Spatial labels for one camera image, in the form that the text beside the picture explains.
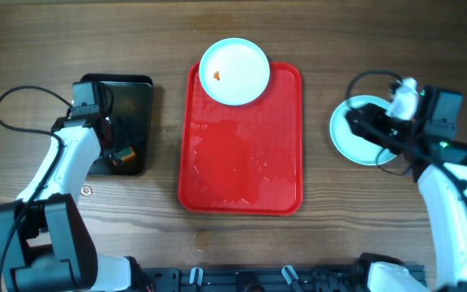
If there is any orange green sponge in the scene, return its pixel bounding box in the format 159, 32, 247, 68
109, 147, 136, 166

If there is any white plate bottom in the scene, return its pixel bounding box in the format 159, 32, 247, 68
329, 101, 396, 166

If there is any white plate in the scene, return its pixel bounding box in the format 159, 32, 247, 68
329, 101, 396, 166
198, 37, 270, 106

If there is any white plate top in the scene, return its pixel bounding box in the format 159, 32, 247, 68
198, 37, 270, 106

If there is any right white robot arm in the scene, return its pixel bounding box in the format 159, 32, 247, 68
345, 104, 467, 291

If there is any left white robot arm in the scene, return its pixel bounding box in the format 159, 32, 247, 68
0, 118, 148, 291

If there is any black water tray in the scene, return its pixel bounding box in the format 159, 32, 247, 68
80, 73, 153, 176

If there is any red plastic tray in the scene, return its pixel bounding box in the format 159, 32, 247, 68
178, 62, 303, 216

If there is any red sauce stain top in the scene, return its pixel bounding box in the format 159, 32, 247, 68
213, 71, 221, 81

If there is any left black cable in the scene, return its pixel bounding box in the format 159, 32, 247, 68
0, 84, 75, 292

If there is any black cable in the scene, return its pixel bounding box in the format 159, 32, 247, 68
0, 84, 75, 292
345, 69, 467, 292

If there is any right black cable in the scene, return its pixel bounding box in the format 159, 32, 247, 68
345, 69, 467, 292

